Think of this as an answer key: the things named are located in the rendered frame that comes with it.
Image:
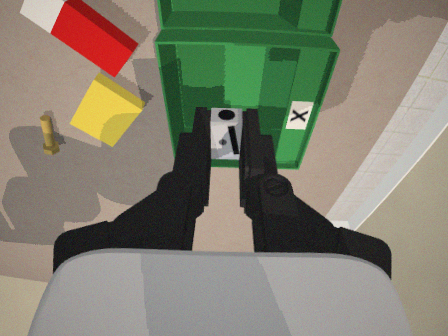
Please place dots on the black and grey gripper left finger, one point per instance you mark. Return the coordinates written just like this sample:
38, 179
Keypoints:
166, 218

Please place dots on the yellow sticky note pad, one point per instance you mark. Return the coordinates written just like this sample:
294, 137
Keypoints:
107, 110

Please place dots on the green rack of bins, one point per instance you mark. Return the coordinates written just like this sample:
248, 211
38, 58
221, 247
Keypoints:
233, 64

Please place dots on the silver pencil sharpener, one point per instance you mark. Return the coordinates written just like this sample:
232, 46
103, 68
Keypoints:
226, 130

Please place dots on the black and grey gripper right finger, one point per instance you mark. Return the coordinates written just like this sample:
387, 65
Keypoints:
288, 223

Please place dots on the brass bolt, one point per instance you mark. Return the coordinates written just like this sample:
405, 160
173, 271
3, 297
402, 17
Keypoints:
50, 146

